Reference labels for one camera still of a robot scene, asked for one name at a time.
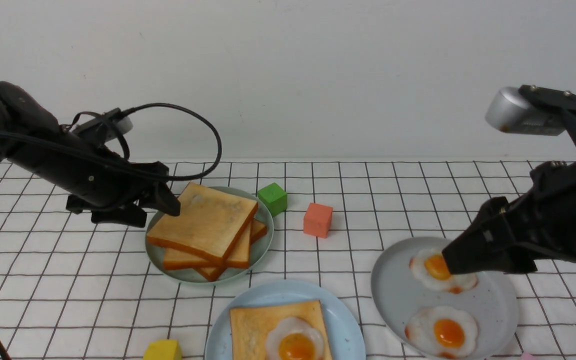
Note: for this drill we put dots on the light blue plate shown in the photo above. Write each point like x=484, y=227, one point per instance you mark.
x=345, y=337

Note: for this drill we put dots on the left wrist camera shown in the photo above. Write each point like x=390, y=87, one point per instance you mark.
x=100, y=128

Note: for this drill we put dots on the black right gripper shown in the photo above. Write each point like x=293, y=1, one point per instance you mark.
x=542, y=220

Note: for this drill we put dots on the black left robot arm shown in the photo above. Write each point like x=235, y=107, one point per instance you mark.
x=20, y=114

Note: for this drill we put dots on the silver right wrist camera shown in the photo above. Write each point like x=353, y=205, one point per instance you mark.
x=530, y=110

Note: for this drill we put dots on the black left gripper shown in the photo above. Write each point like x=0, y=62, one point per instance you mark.
x=113, y=189

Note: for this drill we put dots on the fried egg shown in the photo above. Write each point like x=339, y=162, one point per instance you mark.
x=294, y=338
x=443, y=331
x=430, y=268

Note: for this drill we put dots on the white grid tablecloth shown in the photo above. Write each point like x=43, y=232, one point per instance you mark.
x=72, y=290

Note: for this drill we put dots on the green plate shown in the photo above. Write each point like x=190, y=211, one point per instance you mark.
x=258, y=250

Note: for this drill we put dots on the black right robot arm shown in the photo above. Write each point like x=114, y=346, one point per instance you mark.
x=497, y=230

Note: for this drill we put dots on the salmon cube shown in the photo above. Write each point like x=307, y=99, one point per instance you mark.
x=317, y=220

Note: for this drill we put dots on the green cube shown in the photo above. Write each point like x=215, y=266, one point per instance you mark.
x=274, y=197

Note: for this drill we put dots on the yellow cube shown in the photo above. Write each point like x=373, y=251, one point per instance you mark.
x=163, y=349

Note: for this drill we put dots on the grey plate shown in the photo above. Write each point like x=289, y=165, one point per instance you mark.
x=398, y=296

